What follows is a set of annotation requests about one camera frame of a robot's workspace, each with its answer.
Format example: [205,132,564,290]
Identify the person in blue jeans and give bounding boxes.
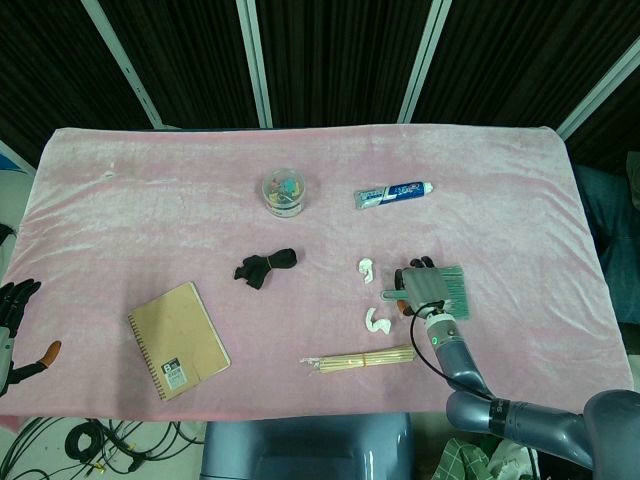
[572,149,640,326]

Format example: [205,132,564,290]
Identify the teal bristle brush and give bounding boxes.
[380,266,473,320]

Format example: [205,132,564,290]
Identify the white partition frame post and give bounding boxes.
[234,0,274,129]
[556,35,640,140]
[82,0,165,129]
[397,0,454,124]

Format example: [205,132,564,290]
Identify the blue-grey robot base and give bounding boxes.
[201,412,416,480]

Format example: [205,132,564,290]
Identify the clear jar of clips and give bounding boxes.
[261,168,308,219]

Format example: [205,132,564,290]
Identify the bundle of wooden sticks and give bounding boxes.
[299,344,417,376]

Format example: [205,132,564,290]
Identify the green checked cloth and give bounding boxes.
[432,437,495,480]

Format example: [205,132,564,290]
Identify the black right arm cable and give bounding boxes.
[410,301,495,401]

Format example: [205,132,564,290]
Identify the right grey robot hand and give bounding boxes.
[393,255,447,319]

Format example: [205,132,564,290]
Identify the black floor cables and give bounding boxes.
[0,417,206,480]

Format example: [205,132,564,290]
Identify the pink velvet tablecloth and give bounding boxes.
[0,124,634,422]

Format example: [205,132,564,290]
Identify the blue white toothpaste tube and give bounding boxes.
[353,180,435,212]

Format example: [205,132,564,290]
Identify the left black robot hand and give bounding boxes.
[0,279,62,396]

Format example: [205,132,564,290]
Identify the white crumpled bag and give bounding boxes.
[487,439,542,480]

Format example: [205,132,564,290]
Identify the brown spiral notebook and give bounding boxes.
[126,281,233,403]

